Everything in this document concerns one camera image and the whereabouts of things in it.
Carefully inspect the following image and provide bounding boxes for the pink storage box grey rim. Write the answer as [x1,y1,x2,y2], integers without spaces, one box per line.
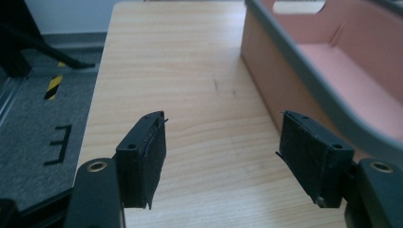
[240,0,403,162]

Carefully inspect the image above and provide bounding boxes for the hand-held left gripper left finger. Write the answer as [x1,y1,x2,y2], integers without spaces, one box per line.
[114,110,169,211]

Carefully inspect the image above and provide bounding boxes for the black floor tape mark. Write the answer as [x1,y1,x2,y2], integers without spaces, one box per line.
[43,123,73,167]

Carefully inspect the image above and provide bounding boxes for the black metal stand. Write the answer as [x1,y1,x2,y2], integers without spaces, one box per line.
[0,0,96,78]

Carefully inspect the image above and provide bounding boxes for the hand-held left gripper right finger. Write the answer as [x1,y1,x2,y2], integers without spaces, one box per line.
[275,110,355,209]

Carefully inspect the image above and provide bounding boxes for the yellow black striped floor tape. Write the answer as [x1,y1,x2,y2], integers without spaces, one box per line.
[43,61,67,101]

